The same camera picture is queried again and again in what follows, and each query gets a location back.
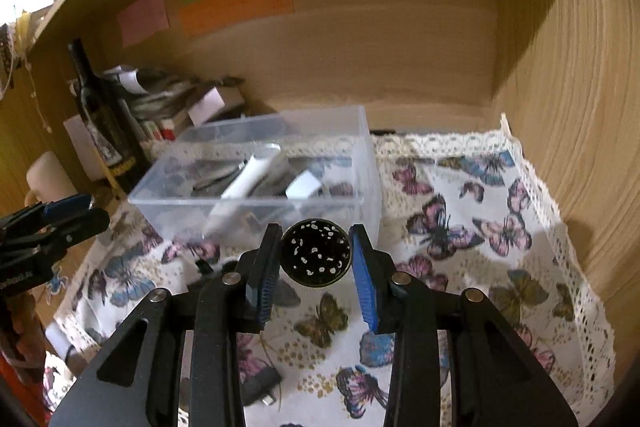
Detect butterfly print white cloth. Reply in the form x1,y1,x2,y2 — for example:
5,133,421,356
53,124,615,426

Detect black clip mount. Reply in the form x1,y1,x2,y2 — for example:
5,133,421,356
195,258,222,280

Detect round black compact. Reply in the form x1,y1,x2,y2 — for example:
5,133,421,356
279,218,352,288

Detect dark wine bottle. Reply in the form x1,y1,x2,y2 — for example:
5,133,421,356
68,38,150,193

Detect small black usb adapter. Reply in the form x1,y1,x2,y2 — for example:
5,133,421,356
241,366,282,407

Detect stack of books and papers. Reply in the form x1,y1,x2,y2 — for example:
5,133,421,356
103,65,245,141

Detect pink white mug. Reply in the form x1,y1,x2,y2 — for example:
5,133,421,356
24,150,78,207

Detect white charger cube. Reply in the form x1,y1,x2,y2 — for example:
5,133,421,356
284,169,322,199

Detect orange sticky note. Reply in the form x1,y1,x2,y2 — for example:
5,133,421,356
179,0,295,38

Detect clear plastic storage box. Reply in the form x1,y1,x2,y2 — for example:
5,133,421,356
128,106,382,249

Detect small pink white box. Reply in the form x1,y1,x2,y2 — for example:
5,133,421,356
186,87,245,127

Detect pink sticky note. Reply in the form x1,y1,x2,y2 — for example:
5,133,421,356
117,0,170,48

